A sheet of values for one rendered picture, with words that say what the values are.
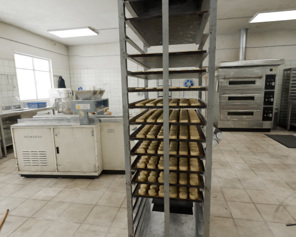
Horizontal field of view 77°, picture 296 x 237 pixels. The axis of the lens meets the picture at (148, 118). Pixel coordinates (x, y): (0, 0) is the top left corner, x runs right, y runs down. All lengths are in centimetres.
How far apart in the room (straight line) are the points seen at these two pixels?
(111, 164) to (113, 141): 37
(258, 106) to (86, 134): 482
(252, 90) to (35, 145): 536
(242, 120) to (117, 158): 414
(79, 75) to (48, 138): 500
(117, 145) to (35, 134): 120
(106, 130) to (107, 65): 469
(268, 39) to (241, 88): 211
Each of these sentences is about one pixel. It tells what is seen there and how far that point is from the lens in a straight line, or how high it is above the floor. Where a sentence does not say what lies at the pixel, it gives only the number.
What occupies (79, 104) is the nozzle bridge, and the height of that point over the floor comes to 113.
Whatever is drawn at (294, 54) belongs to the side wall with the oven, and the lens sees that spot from 762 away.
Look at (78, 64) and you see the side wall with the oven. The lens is 782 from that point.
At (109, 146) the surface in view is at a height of 47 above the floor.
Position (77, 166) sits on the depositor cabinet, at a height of 21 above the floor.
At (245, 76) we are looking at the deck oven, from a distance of 599.
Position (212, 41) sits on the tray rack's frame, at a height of 154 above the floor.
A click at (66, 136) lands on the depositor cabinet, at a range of 292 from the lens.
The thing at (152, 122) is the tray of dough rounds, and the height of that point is 114.
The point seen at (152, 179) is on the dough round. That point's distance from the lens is 116.
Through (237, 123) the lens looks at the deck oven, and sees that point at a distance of 603.
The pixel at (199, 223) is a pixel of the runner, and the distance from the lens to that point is 135.
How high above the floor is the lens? 133
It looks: 9 degrees down
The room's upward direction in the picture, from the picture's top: 1 degrees counter-clockwise
